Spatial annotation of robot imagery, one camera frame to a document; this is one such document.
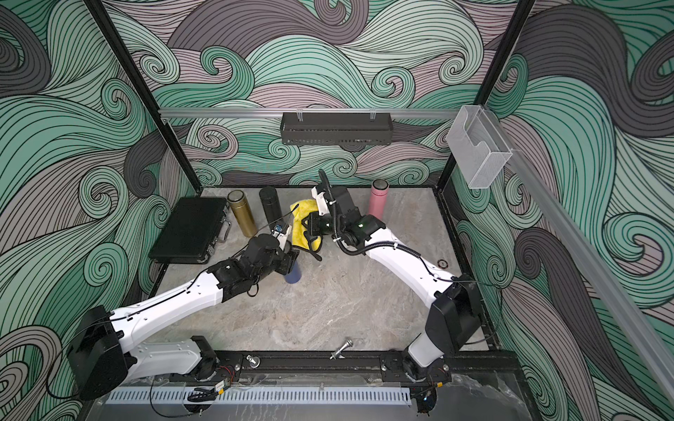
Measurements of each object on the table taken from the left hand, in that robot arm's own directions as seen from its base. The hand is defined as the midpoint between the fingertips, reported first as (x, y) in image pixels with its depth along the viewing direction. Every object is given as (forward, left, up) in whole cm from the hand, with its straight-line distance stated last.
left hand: (290, 246), depth 80 cm
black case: (+15, +42, -13) cm, 46 cm away
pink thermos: (+21, -30, +1) cm, 37 cm away
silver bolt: (-24, -18, -15) cm, 34 cm away
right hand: (+3, -3, +7) cm, 9 cm away
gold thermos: (+17, +20, -5) cm, 27 cm away
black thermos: (+17, +9, 0) cm, 19 cm away
